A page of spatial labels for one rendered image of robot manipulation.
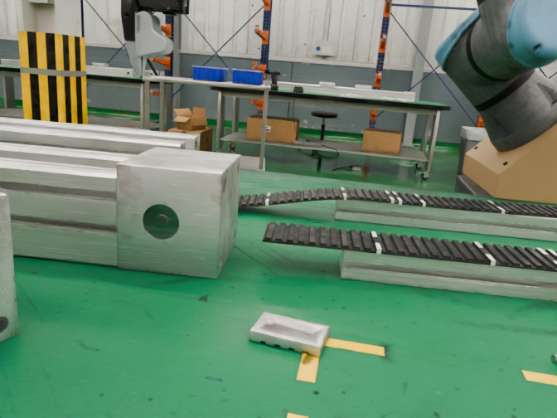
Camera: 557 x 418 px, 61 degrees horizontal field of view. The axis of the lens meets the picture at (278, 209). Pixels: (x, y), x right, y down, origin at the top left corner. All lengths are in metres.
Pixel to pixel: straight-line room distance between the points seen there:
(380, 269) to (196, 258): 0.17
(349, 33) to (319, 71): 0.74
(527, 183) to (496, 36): 0.26
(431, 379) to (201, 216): 0.22
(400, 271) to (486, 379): 0.15
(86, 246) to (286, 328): 0.20
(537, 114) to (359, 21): 7.29
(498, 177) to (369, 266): 0.49
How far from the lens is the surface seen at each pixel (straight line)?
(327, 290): 0.42
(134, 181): 0.42
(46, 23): 4.00
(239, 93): 5.28
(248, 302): 0.39
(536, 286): 0.50
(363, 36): 8.08
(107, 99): 9.28
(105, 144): 0.63
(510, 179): 0.90
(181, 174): 0.40
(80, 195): 0.45
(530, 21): 0.79
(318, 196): 0.62
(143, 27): 0.77
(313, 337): 0.33
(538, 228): 0.69
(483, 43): 0.86
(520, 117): 0.94
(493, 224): 0.67
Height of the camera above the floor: 0.96
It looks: 16 degrees down
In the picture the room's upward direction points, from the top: 5 degrees clockwise
